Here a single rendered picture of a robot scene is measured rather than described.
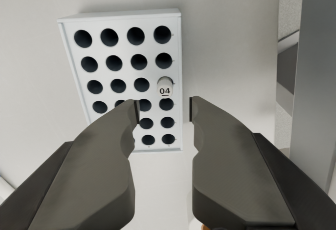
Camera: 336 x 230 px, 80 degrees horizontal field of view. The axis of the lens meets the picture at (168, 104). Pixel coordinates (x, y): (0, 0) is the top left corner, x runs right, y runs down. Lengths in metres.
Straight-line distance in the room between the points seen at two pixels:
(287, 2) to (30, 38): 0.99
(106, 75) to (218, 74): 0.10
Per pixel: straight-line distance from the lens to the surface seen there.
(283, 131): 1.37
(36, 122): 0.27
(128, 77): 0.16
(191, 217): 0.29
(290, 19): 1.10
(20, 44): 0.23
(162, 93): 0.15
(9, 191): 0.35
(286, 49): 1.11
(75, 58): 0.17
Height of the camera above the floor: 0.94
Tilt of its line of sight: 61 degrees down
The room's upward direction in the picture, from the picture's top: 179 degrees clockwise
